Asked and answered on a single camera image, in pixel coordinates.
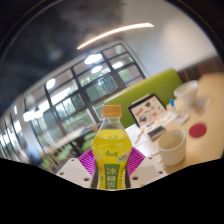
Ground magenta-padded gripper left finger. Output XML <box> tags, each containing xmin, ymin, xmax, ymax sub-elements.
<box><xmin>55</xmin><ymin>148</ymin><xmax>99</xmax><ymax>190</ymax></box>

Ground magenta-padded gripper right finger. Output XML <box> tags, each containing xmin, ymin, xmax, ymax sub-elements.
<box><xmin>124</xmin><ymin>146</ymin><xmax>168</xmax><ymax>188</ymax></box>

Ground yellow drink bottle orange cap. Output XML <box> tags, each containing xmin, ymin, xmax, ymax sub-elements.
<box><xmin>91</xmin><ymin>104</ymin><xmax>133</xmax><ymax>191</ymax></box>

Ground white ceramic mug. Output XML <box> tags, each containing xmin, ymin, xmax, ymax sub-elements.
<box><xmin>156</xmin><ymin>128</ymin><xmax>187</xmax><ymax>167</ymax></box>

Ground wooden chairs with green seats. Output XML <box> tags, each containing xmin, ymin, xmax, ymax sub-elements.
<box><xmin>39</xmin><ymin>131</ymin><xmax>98</xmax><ymax>171</ymax></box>

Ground white paper sheets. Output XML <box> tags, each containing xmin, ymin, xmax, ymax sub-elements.
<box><xmin>126</xmin><ymin>111</ymin><xmax>174</xmax><ymax>148</ymax></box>

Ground small grey flat device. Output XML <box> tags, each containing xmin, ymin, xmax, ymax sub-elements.
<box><xmin>147</xmin><ymin>125</ymin><xmax>167</xmax><ymax>141</ymax></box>

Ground black-framed picture tablet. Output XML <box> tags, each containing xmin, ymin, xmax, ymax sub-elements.
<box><xmin>127</xmin><ymin>93</ymin><xmax>168</xmax><ymax>128</ymax></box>

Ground flat round red coaster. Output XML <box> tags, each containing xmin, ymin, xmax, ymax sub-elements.
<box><xmin>188</xmin><ymin>122</ymin><xmax>208</xmax><ymax>139</ymax></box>

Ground small blue-capped bottle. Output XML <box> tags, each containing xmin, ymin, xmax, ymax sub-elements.
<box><xmin>169</xmin><ymin>98</ymin><xmax>178</xmax><ymax>114</ymax></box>

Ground green booth backrest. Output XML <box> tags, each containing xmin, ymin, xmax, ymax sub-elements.
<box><xmin>104</xmin><ymin>68</ymin><xmax>184</xmax><ymax>129</ymax></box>

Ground white ceramic bowl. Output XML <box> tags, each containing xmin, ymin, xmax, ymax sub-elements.
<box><xmin>173</xmin><ymin>79</ymin><xmax>200</xmax><ymax>109</ymax></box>

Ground round pendant lamps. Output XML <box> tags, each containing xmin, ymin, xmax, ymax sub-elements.
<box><xmin>23</xmin><ymin>53</ymin><xmax>104</xmax><ymax>123</ymax></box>

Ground long linear ceiling light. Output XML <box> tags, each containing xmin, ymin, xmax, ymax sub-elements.
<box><xmin>76</xmin><ymin>22</ymin><xmax>155</xmax><ymax>51</ymax></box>

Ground dark-framed window wall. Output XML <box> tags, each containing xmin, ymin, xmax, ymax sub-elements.
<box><xmin>0</xmin><ymin>41</ymin><xmax>148</xmax><ymax>168</ymax></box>

